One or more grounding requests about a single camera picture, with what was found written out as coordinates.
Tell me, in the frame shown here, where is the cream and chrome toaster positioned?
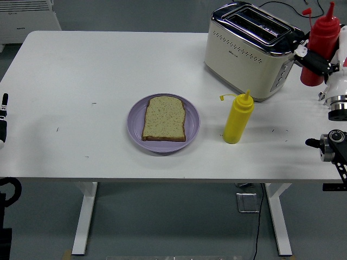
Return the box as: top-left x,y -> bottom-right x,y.
203,1 -> 306,103

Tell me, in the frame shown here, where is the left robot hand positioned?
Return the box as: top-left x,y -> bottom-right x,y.
0,93 -> 9,150

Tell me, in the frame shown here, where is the white air conditioner unit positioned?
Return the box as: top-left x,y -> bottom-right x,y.
0,0 -> 62,52

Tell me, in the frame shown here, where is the purple plate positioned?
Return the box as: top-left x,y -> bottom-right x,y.
126,93 -> 201,154

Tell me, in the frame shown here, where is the yellow squeeze bottle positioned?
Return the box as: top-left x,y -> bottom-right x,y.
219,89 -> 255,145

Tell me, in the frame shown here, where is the black floor cable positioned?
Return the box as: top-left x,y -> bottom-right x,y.
253,183 -> 265,260

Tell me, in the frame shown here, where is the black table control panel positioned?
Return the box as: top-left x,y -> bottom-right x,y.
322,184 -> 345,192

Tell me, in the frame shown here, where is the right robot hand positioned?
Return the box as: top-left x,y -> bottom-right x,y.
291,25 -> 347,105

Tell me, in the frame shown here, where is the slice of bread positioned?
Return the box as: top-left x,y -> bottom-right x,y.
141,96 -> 187,142

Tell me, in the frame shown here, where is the metal floor socket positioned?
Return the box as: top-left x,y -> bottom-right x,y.
235,192 -> 261,213

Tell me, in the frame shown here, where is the white table leg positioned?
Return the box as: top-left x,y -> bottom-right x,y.
265,183 -> 293,257
71,181 -> 98,256

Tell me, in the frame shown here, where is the thin black cable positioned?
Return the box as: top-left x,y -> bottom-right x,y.
259,0 -> 325,19

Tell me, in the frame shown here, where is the red squeeze bottle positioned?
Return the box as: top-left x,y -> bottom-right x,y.
300,1 -> 341,87

